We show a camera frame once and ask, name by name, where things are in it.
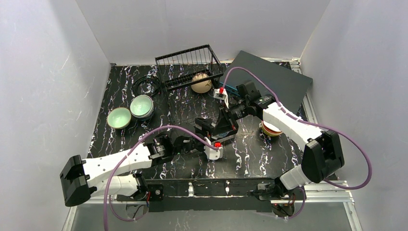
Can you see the grey teal network switch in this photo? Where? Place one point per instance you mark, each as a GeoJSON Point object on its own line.
{"type": "Point", "coordinates": [289, 86]}

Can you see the blue white patterned bowl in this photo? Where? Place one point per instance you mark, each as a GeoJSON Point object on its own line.
{"type": "Point", "coordinates": [221, 135]}

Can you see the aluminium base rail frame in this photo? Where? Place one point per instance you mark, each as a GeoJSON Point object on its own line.
{"type": "Point", "coordinates": [223, 205]}

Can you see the green lined ceramic bowl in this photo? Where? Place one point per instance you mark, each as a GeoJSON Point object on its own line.
{"type": "Point", "coordinates": [142, 107]}

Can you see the orange bowl white inside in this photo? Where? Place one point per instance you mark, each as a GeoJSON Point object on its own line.
{"type": "Point", "coordinates": [267, 126]}

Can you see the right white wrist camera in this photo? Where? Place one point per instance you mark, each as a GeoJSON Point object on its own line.
{"type": "Point", "coordinates": [222, 95]}

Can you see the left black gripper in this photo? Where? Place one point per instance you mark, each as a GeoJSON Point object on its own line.
{"type": "Point", "coordinates": [204, 132]}

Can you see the black wire dish rack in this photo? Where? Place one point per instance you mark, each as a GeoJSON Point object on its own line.
{"type": "Point", "coordinates": [176, 71]}

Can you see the pale green ceramic bowl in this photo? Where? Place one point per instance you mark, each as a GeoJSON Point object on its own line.
{"type": "Point", "coordinates": [119, 118]}

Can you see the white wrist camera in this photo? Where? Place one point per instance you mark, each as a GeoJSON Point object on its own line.
{"type": "Point", "coordinates": [222, 95]}
{"type": "Point", "coordinates": [213, 151]}

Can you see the beige ceramic bowl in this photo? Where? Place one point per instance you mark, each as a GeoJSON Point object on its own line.
{"type": "Point", "coordinates": [201, 87]}

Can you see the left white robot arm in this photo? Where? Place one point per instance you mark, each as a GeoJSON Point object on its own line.
{"type": "Point", "coordinates": [82, 179]}

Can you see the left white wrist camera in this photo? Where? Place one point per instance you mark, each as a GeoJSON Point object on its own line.
{"type": "Point", "coordinates": [213, 151]}

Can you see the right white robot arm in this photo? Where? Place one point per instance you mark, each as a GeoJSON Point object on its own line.
{"type": "Point", "coordinates": [322, 150]}

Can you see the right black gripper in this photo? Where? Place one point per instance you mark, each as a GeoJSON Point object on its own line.
{"type": "Point", "coordinates": [227, 115]}

